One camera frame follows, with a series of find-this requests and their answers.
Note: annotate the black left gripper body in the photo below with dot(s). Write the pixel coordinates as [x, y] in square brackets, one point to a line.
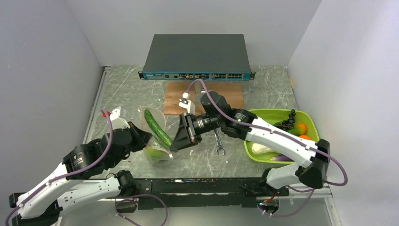
[138, 142]

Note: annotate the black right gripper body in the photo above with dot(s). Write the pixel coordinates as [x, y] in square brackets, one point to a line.
[199, 125]

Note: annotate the green cucumber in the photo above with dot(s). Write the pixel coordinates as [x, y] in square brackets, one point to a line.
[156, 128]

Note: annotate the clear zip top bag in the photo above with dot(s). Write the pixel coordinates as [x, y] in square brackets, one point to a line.
[155, 142]

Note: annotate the green apple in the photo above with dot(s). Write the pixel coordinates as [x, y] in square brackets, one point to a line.
[155, 155]

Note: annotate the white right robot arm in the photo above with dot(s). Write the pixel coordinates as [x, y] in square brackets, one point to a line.
[309, 162]

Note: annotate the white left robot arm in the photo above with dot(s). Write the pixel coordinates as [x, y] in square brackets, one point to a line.
[54, 196]

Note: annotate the lime green food tray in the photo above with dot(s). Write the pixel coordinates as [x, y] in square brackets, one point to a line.
[273, 116]

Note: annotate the silver open-end wrench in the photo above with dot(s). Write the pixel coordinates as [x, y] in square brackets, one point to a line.
[219, 146]

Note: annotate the brown wooden board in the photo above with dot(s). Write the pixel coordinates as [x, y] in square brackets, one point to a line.
[233, 93]

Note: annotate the white green bok choy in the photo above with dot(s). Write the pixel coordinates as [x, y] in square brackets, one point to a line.
[258, 149]

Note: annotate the purple eggplant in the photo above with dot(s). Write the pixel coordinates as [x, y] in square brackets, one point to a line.
[280, 158]

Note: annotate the black grape bunch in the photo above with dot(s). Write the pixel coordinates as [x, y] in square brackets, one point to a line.
[288, 123]

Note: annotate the green orange mango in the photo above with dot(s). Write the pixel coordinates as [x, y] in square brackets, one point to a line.
[298, 129]

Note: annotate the orange fruit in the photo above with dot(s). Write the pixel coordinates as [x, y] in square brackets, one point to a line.
[305, 137]

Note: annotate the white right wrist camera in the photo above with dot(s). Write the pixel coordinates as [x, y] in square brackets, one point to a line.
[186, 103]

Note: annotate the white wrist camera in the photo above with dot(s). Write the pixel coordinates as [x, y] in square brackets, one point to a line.
[186, 103]
[117, 117]

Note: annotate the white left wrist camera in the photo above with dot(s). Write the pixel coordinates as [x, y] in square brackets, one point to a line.
[117, 117]

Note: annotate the metal switch stand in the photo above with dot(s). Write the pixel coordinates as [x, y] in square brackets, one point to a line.
[200, 90]

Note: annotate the grey network switch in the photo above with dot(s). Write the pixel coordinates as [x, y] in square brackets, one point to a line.
[220, 57]

